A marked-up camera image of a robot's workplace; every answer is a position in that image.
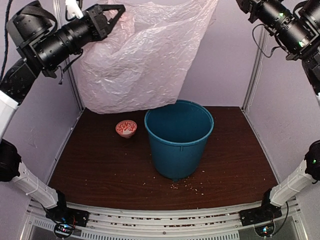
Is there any pink plastic trash bag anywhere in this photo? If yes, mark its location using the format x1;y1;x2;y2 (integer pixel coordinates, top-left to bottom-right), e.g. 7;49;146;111
77;0;218;114

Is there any aluminium frame post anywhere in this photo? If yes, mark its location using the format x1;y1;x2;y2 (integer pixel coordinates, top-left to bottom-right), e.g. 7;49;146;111
52;0;84;112
242;25;265;113

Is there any left aluminium frame post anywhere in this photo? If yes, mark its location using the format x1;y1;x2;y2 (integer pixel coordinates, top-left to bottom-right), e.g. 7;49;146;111
52;0;84;112

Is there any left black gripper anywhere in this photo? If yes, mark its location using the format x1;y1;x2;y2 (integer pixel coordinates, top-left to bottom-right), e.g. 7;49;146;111
31;0;126;70

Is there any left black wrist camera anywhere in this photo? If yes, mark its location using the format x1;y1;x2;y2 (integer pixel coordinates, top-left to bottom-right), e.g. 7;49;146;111
65;0;84;21

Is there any red patterned white bowl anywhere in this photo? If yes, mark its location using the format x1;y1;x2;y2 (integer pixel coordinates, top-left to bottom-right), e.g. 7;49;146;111
115;120;138;139

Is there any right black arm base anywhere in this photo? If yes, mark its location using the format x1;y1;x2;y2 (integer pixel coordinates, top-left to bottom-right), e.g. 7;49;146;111
239;192;282;239

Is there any aluminium front rail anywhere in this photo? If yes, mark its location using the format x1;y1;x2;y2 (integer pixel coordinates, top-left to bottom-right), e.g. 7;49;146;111
24;197;302;240

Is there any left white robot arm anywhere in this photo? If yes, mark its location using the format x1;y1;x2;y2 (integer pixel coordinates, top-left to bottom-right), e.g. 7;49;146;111
0;0;126;222

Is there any blue plastic trash bin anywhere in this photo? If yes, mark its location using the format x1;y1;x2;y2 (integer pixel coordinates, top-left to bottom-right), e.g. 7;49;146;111
144;100;214;182

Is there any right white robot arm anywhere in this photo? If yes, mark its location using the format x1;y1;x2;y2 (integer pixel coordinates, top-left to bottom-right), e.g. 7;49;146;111
238;0;320;221

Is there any right aluminium frame post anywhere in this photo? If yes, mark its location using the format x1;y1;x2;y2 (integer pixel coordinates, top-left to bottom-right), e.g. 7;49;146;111
242;25;265;113

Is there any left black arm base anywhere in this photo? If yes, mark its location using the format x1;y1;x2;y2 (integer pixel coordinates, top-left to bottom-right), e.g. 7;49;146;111
42;190;90;240

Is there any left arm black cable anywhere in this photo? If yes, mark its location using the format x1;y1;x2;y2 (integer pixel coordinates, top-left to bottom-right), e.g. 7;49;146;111
0;0;15;78

